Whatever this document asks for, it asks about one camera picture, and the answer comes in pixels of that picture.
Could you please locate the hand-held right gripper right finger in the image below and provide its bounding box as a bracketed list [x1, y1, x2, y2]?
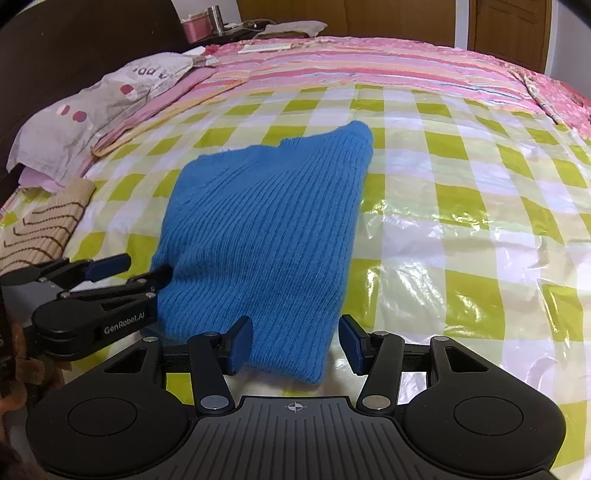
[338, 315, 490, 411]

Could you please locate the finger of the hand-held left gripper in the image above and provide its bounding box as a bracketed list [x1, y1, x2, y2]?
[55, 264, 174, 305]
[0, 253, 132, 289]

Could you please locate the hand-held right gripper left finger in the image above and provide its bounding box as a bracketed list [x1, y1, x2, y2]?
[104, 316, 254, 414]

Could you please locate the blue knit sweater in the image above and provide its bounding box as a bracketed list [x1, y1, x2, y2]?
[150, 120, 375, 386]

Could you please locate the beige striped knit sweater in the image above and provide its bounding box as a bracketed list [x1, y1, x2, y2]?
[0, 179, 97, 274]

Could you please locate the checkered striped bed sheet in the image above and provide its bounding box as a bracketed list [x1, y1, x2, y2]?
[0, 83, 591, 480]

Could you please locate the grey pillow with pink dots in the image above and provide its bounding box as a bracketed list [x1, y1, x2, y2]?
[7, 52, 220, 185]

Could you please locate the dark brown headboard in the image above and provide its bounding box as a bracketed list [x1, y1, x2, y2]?
[0, 0, 190, 204]

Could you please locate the pink container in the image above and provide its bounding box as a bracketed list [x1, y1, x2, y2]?
[181, 10, 214, 42]

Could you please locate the metal cup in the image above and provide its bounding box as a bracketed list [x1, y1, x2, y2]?
[205, 4, 225, 36]

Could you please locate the white flat card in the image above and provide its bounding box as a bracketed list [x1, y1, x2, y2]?
[238, 41, 296, 55]

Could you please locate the pink striped blanket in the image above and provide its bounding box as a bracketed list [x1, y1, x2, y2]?
[92, 34, 555, 139]

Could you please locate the folded beige cloth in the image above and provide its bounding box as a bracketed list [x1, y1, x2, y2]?
[259, 21, 324, 40]

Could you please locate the pink floral cloth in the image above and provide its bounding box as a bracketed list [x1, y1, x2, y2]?
[522, 69, 591, 139]

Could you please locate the wooden wardrobe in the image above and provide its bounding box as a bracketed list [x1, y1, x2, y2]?
[235, 0, 472, 47]

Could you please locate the wooden door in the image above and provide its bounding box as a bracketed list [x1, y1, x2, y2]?
[468, 0, 552, 75]

